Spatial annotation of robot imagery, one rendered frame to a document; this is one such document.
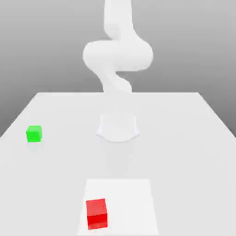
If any small green cube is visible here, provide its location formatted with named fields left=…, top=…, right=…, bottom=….
left=25, top=125, right=43, bottom=143

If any small red cube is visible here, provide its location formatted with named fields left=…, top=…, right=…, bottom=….
left=86, top=198, right=108, bottom=230

